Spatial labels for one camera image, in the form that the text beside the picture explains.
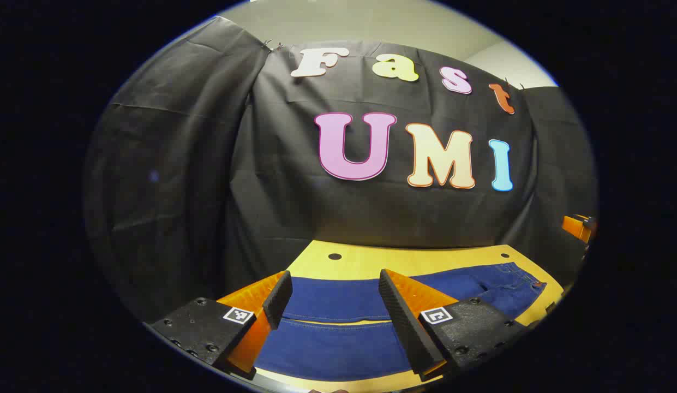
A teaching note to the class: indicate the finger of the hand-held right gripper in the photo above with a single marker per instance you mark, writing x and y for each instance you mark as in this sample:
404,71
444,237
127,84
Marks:
575,228

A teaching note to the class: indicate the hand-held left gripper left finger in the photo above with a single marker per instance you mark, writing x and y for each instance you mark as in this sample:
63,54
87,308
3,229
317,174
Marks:
278,300

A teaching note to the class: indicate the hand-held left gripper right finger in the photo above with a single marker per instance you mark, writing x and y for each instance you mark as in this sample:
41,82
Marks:
403,322

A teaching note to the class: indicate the blue denim jeans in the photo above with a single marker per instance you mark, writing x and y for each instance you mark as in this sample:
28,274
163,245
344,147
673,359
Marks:
333,349

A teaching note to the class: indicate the black backdrop cloth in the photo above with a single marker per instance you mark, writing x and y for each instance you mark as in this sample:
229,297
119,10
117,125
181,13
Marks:
207,164

